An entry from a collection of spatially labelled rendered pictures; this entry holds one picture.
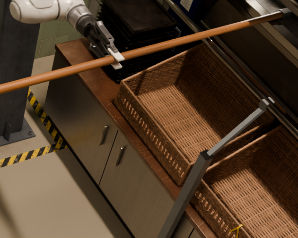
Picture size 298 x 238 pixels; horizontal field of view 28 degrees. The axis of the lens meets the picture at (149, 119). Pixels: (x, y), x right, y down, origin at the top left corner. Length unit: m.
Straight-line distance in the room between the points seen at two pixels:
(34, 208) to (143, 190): 0.62
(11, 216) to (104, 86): 0.80
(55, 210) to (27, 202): 0.15
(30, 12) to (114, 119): 0.82
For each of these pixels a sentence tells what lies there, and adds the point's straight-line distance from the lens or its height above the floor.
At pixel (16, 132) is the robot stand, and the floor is 0.01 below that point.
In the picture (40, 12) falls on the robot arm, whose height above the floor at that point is 1.23.
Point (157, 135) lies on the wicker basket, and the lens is 2.65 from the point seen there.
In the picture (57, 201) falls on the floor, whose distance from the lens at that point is 3.16.
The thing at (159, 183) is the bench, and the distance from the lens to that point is 2.66.
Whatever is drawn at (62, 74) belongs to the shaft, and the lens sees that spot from 2.02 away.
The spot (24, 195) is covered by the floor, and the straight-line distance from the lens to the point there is 3.16.
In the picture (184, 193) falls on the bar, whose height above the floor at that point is 0.71.
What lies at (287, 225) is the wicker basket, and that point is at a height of 0.59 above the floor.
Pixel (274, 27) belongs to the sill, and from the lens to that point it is 2.68.
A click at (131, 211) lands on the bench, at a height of 0.22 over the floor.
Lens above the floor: 2.54
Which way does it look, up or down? 43 degrees down
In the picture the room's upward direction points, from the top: 21 degrees clockwise
